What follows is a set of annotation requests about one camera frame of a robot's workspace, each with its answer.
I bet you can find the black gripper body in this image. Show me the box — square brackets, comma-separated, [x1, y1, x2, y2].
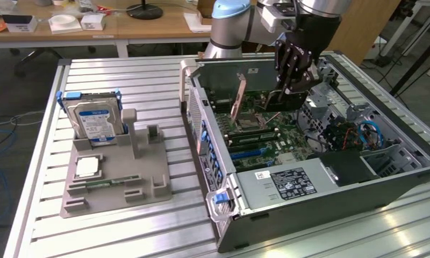
[285, 13, 341, 81]

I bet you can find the black graphics card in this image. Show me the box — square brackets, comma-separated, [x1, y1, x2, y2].
[232, 73, 308, 123]

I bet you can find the silver drive cage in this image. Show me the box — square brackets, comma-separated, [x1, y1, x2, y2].
[301, 64, 376, 142]

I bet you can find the wooden cabinet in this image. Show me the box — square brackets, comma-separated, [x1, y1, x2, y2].
[293, 0, 405, 66]

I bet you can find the black RAM slot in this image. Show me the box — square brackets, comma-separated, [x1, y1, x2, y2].
[214, 105, 261, 112]
[212, 99, 261, 106]

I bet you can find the green motherboard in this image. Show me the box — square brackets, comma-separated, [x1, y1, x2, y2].
[206, 90, 322, 173]

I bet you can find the CPU socket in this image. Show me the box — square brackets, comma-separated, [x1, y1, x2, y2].
[236, 111, 265, 132]

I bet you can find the black RAM stick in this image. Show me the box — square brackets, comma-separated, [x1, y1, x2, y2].
[228, 131, 278, 145]

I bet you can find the white paper stack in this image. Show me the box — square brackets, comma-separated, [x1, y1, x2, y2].
[184, 12, 213, 33]

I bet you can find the long black expansion slot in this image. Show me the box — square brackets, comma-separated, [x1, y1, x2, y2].
[228, 142, 262, 152]

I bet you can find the brown cardboard box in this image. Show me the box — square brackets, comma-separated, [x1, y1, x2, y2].
[197, 0, 216, 19]

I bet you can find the blue expansion slot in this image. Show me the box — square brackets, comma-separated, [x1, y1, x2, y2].
[230, 148, 266, 160]

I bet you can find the black plastic shroud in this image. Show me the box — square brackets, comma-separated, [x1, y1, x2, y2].
[306, 149, 377, 188]

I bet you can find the grey metal disk bay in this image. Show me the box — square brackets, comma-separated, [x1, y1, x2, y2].
[360, 138, 430, 180]

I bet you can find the black lamp base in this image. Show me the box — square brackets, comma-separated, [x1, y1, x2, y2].
[125, 0, 165, 20]

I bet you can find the grey power supply unit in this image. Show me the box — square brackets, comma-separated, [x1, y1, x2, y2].
[236, 157, 337, 211]

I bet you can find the black open PC case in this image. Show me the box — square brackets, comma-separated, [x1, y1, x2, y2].
[178, 51, 430, 255]

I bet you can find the blue case latch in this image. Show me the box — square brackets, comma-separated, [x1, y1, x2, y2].
[213, 192, 230, 207]

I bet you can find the white cardboard box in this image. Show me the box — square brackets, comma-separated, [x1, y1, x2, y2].
[80, 12, 106, 31]

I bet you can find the hard disk in blue caddy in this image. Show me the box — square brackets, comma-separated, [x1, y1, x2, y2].
[55, 90, 125, 148]

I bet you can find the grey parts rack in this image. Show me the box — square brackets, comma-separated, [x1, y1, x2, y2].
[60, 108, 173, 219]

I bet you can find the white square dish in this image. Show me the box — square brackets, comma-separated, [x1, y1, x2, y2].
[48, 15, 84, 35]

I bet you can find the green RAM stick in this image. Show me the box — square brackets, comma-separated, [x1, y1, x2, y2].
[85, 177, 130, 187]

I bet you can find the silver CPU chip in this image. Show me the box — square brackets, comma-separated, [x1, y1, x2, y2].
[73, 158, 101, 178]

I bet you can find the wooden desk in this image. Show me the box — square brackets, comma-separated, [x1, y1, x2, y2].
[0, 0, 313, 58]

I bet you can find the black chair base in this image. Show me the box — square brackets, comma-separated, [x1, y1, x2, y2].
[9, 47, 64, 78]

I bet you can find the white box with black lid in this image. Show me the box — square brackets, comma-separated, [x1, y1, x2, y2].
[3, 15, 39, 33]

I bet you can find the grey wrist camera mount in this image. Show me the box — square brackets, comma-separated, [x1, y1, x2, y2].
[257, 0, 298, 31]

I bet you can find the black wire bundle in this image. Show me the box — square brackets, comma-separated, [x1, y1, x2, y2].
[322, 118, 362, 153]

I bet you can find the red wire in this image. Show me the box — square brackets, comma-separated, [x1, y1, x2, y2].
[342, 125, 357, 148]

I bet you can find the blue wire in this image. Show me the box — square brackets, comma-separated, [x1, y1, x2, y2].
[356, 120, 384, 148]

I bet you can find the white floor cable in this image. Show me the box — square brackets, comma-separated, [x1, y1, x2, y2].
[0, 109, 44, 126]

